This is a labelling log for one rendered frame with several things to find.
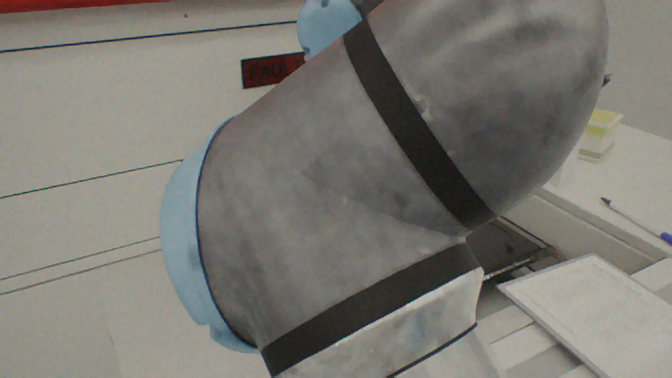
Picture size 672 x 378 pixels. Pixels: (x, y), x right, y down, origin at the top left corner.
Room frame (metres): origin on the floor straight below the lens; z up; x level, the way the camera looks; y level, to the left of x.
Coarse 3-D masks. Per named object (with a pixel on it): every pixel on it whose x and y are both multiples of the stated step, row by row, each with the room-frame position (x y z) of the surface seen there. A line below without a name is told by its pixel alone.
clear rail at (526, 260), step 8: (544, 248) 0.61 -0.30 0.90; (552, 248) 0.61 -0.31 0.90; (528, 256) 0.59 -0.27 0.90; (536, 256) 0.60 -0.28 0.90; (544, 256) 0.60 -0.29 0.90; (504, 264) 0.58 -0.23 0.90; (512, 264) 0.58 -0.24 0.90; (520, 264) 0.58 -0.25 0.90; (528, 264) 0.58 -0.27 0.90; (488, 272) 0.56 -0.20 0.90; (496, 272) 0.56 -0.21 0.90; (504, 272) 0.56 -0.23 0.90; (488, 280) 0.55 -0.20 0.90
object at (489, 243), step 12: (480, 228) 0.67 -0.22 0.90; (492, 228) 0.67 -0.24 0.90; (504, 228) 0.67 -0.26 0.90; (468, 240) 0.64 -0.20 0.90; (480, 240) 0.64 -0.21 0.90; (492, 240) 0.64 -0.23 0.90; (504, 240) 0.64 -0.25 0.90; (516, 240) 0.64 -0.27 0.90; (528, 240) 0.64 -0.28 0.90; (480, 252) 0.61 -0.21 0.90; (492, 252) 0.61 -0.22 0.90; (504, 252) 0.61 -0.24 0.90; (516, 252) 0.61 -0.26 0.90; (528, 252) 0.61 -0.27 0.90; (480, 264) 0.58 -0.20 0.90; (492, 264) 0.58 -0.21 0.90
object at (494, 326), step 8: (512, 304) 0.52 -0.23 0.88; (496, 312) 0.50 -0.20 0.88; (504, 312) 0.50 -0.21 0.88; (512, 312) 0.50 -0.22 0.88; (520, 312) 0.50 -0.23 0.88; (480, 320) 0.49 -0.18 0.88; (488, 320) 0.49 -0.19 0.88; (496, 320) 0.49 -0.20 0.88; (504, 320) 0.49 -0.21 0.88; (512, 320) 0.49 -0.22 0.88; (520, 320) 0.49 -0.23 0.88; (528, 320) 0.49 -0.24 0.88; (480, 328) 0.48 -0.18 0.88; (488, 328) 0.48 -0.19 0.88; (496, 328) 0.48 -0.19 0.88; (504, 328) 0.48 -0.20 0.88; (512, 328) 0.48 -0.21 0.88; (488, 336) 0.46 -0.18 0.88; (496, 336) 0.46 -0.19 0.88
